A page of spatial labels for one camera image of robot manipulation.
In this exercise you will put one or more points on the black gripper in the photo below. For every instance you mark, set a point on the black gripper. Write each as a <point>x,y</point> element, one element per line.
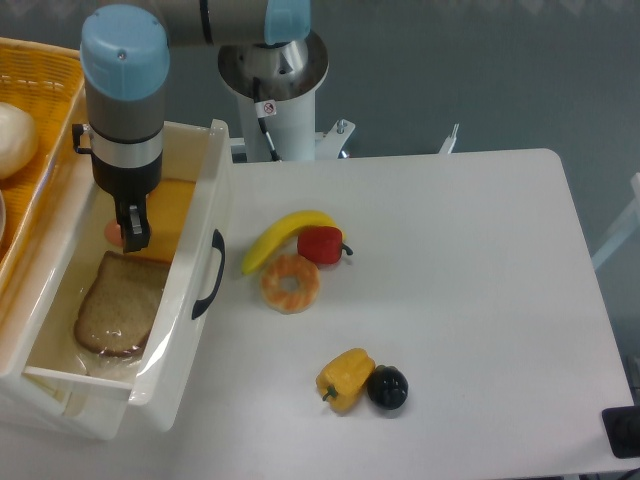
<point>129,188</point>

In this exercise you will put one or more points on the brown egg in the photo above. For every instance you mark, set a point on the brown egg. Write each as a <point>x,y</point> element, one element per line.
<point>112,233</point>

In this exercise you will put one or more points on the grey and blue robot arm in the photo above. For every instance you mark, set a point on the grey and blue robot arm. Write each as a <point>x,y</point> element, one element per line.
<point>125,58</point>

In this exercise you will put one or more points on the white open drawer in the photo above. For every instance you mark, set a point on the white open drawer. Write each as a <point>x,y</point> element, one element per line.
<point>154,380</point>

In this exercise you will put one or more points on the white drawer cabinet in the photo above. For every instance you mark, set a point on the white drawer cabinet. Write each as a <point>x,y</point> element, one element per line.
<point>31,274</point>

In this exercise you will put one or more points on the orange toast slice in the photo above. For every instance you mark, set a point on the orange toast slice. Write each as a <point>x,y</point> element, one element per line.
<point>167,208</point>

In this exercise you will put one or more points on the brown bread slice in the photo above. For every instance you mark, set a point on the brown bread slice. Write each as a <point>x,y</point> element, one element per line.
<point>117,314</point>

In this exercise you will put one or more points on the white round bun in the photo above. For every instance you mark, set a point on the white round bun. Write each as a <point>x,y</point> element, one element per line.
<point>19,139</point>

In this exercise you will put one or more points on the yellow banana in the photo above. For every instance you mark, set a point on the yellow banana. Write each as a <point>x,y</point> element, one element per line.
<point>287,227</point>

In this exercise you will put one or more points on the orange glazed donut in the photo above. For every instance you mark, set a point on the orange glazed donut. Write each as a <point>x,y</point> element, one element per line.
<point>290,284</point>

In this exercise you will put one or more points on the yellow wicker basket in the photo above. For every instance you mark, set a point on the yellow wicker basket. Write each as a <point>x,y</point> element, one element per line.
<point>46,82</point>

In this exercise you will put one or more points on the red bell pepper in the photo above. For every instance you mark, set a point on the red bell pepper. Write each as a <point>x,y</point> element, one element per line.
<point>323,245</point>

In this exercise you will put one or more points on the yellow bell pepper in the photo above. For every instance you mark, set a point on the yellow bell pepper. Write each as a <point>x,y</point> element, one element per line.
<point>341,382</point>

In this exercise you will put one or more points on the black round fruit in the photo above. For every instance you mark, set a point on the black round fruit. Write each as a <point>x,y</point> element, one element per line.
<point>387,387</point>

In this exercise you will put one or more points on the black device at edge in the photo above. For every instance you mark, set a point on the black device at edge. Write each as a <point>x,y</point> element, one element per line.
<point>622,429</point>

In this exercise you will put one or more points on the black drawer handle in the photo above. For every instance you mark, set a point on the black drawer handle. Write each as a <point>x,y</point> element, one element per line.
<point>215,267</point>

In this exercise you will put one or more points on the white bracket behind table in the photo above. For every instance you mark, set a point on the white bracket behind table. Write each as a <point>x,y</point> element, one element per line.
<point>449,143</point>

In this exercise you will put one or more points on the white frame at right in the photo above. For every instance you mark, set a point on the white frame at right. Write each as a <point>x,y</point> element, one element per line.
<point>620,230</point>

